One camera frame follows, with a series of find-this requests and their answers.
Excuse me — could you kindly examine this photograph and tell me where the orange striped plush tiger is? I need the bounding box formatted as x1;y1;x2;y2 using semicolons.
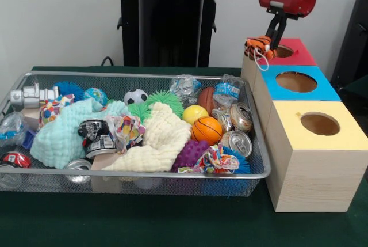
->
244;36;277;71

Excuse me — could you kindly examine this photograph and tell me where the cream waffle cloth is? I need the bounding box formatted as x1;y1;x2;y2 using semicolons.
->
101;102;193;172

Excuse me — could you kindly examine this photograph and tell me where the red soda can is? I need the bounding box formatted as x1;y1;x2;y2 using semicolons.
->
0;151;32;169

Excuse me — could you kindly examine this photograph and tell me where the purple spiky ball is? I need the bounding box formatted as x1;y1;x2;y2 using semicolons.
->
171;139;210;173

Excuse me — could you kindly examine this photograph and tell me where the small colourful print cloth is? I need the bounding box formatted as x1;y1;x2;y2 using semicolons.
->
104;113;147;155

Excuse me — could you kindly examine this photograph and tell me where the silver mesh bin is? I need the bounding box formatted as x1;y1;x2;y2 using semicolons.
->
0;71;273;197

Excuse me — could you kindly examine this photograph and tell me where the large colourful print cloth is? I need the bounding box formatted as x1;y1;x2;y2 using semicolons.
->
38;94;76;129

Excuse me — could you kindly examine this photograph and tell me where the wooden three-hole box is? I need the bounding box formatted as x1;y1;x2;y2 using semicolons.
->
240;37;368;213

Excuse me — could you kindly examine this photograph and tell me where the orange toy basketball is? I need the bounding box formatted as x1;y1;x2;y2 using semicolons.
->
190;116;223;146

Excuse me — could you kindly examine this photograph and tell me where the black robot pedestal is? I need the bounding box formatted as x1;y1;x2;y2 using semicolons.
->
111;0;231;68

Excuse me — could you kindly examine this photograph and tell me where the black chair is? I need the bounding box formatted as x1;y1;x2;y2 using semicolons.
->
330;0;368;86

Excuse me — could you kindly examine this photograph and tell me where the silver toy figure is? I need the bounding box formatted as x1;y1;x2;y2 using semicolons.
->
10;83;60;112

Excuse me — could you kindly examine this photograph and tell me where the crushed black can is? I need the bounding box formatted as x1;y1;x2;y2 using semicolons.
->
76;119;117;160

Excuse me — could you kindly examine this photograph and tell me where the black and white soccer ball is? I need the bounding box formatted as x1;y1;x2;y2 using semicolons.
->
123;89;150;106

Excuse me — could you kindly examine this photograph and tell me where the mint green waffle cloth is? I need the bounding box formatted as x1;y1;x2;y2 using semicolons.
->
29;97;130;170

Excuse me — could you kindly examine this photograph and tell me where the dark green tablecloth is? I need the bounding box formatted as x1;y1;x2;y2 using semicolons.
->
0;65;368;247
343;78;368;107

